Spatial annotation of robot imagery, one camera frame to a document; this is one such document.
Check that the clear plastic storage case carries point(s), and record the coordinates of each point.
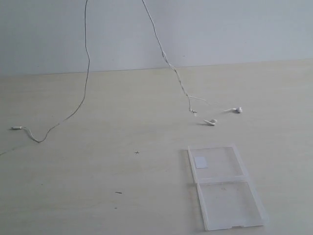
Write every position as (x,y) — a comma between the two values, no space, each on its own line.
(226,194)

